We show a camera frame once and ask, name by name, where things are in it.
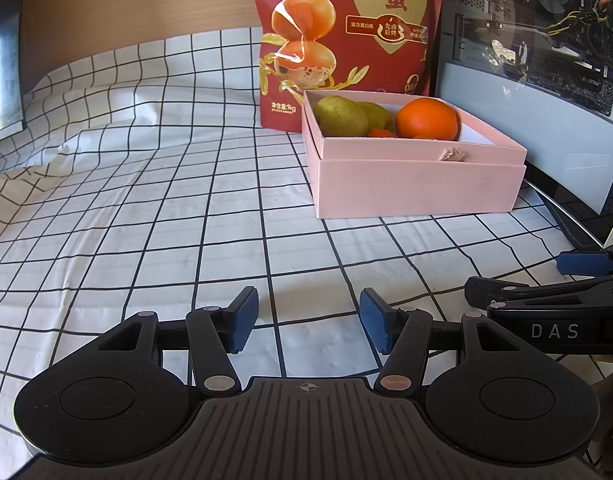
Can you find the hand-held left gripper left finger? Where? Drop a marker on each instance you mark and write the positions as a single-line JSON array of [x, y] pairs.
[[242, 320]]

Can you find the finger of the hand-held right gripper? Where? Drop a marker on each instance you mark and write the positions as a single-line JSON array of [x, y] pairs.
[[536, 295], [586, 262]]

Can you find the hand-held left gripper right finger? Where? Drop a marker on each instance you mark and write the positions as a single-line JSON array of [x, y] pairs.
[[379, 320]]

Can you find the pink cardboard box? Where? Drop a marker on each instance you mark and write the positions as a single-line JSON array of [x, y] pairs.
[[411, 185]]

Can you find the mandarin orange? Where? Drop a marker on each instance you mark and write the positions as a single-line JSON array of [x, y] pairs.
[[384, 133]]

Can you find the green lime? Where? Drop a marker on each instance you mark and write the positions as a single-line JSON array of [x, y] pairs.
[[379, 115]]

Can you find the large orange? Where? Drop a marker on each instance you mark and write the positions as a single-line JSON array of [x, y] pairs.
[[426, 117]]

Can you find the white black checked tablecloth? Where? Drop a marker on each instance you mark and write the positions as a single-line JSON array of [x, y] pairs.
[[186, 240]]

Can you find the white glass computer case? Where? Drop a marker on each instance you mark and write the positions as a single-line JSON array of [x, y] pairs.
[[536, 110]]

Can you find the red snack bag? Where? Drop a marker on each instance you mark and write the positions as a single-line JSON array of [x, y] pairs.
[[386, 60]]

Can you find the black monitor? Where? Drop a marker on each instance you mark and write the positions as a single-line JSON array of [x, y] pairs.
[[1, 0]]

